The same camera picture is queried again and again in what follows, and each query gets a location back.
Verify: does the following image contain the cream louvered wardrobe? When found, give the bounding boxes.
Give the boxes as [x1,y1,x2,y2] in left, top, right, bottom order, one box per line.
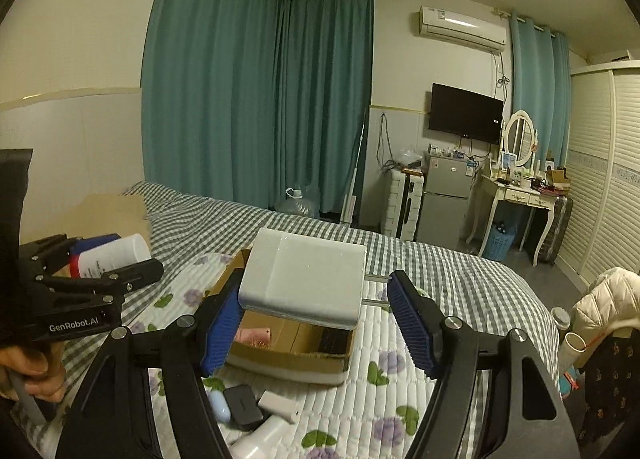
[556,58,640,291]

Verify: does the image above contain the white paper tube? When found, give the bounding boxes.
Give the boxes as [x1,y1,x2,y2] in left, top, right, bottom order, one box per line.
[557,332,586,376]

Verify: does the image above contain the white power bank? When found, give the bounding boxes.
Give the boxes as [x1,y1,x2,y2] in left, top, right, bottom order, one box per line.
[257,391,301,424]

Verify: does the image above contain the black wall television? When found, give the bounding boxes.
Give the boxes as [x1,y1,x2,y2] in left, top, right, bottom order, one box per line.
[428,83,505,144]

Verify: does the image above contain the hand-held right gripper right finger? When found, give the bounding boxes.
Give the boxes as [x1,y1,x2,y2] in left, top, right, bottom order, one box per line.
[386,270,583,459]

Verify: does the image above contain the white suitcase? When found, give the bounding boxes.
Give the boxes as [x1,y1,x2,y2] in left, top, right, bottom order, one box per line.
[382,169,426,241]

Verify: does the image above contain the light blue earbud case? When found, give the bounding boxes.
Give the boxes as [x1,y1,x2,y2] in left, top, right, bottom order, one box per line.
[207,389,234,423]

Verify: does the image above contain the blue plastic basket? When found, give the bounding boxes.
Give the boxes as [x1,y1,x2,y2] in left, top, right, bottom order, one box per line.
[487,223,516,261]

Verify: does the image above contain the white plastic bottle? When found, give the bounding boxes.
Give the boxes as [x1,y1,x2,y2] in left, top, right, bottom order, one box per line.
[69,234,152,281]

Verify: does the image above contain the clear water jug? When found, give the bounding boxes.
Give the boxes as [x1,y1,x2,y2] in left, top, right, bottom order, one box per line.
[273,187,321,219]

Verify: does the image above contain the white puffer jacket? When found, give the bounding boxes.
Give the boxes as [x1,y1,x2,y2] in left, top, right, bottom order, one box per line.
[571,267,640,336]

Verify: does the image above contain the white power adapter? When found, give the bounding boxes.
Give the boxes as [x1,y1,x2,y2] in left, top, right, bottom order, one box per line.
[238,227,391,331]

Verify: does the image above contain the dark suitcase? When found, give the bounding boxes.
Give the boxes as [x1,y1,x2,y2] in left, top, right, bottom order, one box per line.
[539,193,574,264]

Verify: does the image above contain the white air conditioner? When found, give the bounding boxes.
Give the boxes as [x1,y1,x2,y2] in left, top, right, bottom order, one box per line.
[417,6,508,52]

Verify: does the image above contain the small cardboard box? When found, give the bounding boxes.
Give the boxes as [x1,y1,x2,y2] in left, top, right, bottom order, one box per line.
[544,168,571,190]

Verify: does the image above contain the person's left hand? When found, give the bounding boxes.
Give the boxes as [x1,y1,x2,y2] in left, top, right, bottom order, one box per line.
[0,341,67,404]

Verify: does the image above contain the pink packet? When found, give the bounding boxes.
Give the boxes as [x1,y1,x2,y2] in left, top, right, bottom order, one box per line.
[235,328,274,351]

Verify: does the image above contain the black wall cables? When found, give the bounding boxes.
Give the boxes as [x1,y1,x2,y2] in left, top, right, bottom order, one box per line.
[377,112,397,173]

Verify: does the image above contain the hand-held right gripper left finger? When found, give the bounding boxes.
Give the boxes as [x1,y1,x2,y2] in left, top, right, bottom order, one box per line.
[54,283,246,459]

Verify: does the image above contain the dark floral garment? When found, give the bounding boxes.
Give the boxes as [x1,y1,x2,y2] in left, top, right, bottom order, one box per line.
[579,323,640,446]

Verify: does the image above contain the black flat item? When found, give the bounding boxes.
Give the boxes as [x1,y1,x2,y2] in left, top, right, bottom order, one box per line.
[319,328,354,355]

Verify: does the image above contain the wide teal curtain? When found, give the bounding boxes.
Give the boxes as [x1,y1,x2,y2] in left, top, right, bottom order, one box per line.
[141,0,375,218]

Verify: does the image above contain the floral quilted mat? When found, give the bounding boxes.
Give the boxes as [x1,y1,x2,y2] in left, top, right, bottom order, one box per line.
[114,251,502,459]

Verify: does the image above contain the narrow teal curtain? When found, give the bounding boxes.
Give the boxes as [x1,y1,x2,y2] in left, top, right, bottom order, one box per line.
[508,9,572,170]

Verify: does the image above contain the white vanity table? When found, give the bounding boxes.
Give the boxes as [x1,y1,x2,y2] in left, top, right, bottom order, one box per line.
[466,173,559,268]

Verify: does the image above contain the bed with checkered sheet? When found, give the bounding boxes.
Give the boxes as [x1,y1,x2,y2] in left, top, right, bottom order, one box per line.
[14,181,562,459]

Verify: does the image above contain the silver small fridge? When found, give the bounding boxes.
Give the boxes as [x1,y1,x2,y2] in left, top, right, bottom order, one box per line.
[416,156,477,243]

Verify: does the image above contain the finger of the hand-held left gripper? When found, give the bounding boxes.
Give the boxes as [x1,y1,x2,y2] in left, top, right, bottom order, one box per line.
[34,259,166,307]
[19,234,122,281]

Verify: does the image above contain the white oval vanity mirror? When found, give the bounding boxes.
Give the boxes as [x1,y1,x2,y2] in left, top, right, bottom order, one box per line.
[501,109,537,168]

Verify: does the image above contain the clear plastic bag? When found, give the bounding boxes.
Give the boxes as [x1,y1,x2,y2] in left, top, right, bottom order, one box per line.
[392,147,425,171]

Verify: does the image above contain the black rectangular case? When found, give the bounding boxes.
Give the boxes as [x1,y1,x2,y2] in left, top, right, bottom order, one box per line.
[223,384,265,431]

